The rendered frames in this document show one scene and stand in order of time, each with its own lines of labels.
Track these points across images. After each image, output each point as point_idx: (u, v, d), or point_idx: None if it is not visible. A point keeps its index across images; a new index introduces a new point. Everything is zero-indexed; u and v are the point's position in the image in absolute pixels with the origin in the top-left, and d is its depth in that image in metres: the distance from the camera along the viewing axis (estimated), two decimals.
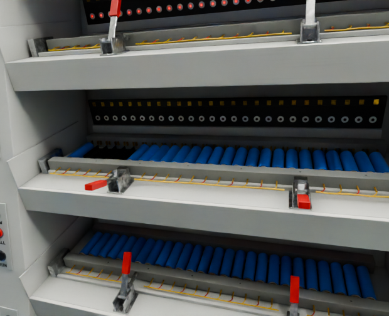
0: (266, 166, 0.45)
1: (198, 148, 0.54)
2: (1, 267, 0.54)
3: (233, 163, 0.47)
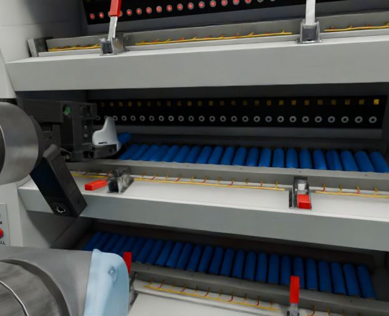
0: (266, 166, 0.45)
1: (198, 148, 0.54)
2: None
3: (233, 163, 0.47)
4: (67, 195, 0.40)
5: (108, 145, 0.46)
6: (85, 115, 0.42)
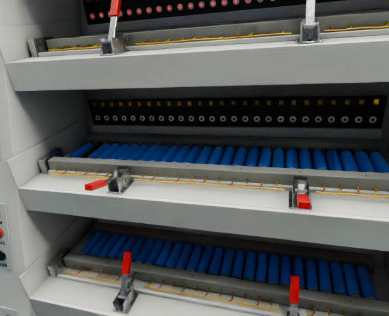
0: (266, 166, 0.45)
1: (198, 148, 0.54)
2: (1, 267, 0.54)
3: (233, 163, 0.47)
4: None
5: None
6: None
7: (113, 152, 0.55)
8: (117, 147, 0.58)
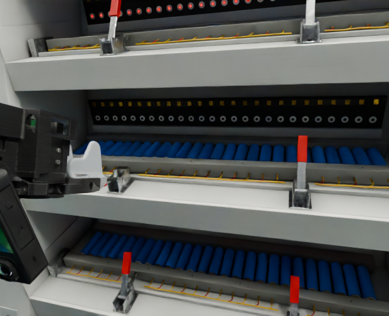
0: (267, 161, 0.47)
1: (200, 144, 0.55)
2: None
3: (234, 158, 0.49)
4: (15, 249, 0.26)
5: (88, 179, 0.34)
6: (59, 133, 0.30)
7: (117, 149, 0.56)
8: (120, 145, 0.59)
